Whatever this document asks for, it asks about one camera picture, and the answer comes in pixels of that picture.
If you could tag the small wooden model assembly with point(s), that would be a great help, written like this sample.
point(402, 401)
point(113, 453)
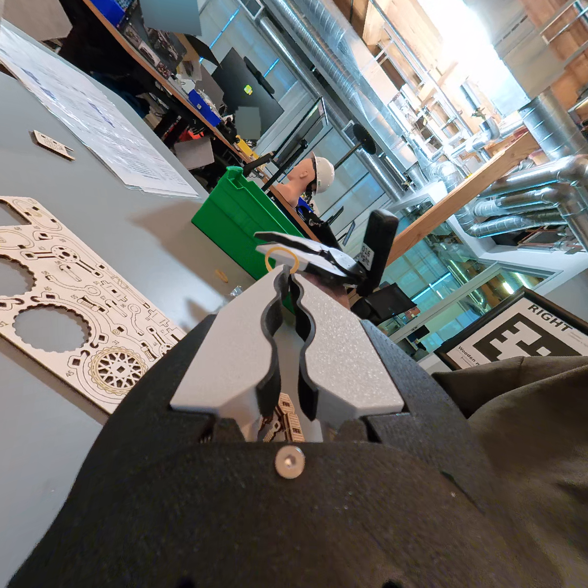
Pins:
point(282, 418)

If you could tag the green plastic bin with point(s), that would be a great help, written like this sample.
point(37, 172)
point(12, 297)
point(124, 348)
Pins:
point(239, 220)

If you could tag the framed marker sign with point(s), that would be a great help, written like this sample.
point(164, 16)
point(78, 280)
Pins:
point(528, 340)

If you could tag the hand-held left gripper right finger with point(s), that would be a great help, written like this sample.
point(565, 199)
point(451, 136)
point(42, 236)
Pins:
point(353, 363)

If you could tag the black monitor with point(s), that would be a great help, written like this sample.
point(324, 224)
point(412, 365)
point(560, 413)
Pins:
point(248, 101)

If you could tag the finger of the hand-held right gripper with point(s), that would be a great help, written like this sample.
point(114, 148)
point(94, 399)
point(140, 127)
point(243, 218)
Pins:
point(289, 242)
point(317, 264)

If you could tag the blue storage box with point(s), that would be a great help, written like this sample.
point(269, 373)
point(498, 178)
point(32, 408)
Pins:
point(204, 108)

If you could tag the white printed paper sheet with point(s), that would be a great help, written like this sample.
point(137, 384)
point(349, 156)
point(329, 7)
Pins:
point(92, 115)

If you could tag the silver ventilation duct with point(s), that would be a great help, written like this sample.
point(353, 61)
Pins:
point(330, 69)

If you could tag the wooden beam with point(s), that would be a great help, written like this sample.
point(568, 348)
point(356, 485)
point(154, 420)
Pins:
point(459, 193)

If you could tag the olive brown sweater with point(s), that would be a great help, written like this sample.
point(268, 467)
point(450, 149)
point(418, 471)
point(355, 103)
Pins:
point(528, 436)

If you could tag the wooden sheet with round holes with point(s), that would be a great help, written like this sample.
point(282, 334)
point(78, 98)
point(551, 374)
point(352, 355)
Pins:
point(138, 317)

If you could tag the tan rubber band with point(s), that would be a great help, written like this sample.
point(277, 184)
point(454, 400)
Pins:
point(267, 262)

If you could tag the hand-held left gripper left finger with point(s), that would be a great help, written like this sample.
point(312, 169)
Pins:
point(225, 358)

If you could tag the mannequin bust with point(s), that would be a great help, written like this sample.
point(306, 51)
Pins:
point(298, 181)

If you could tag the small slotted wooden part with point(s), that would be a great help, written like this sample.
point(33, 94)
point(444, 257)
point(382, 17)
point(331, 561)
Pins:
point(53, 145)

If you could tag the white hard hat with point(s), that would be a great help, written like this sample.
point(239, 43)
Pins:
point(324, 172)

